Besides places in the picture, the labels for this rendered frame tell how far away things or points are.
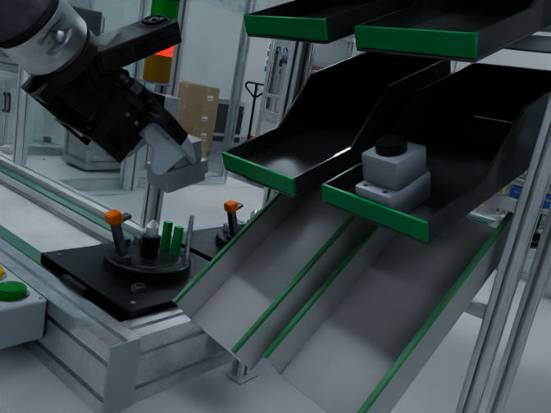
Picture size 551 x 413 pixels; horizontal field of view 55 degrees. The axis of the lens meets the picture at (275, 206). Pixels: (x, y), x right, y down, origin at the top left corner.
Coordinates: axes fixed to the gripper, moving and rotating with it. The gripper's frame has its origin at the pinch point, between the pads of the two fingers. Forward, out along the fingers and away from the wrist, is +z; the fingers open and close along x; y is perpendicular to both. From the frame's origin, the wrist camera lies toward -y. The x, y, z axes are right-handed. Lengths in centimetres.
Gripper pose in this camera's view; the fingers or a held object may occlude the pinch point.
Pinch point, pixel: (179, 147)
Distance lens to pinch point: 69.6
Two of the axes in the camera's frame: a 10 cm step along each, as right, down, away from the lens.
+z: 3.8, 4.7, 8.0
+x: 7.5, 3.6, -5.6
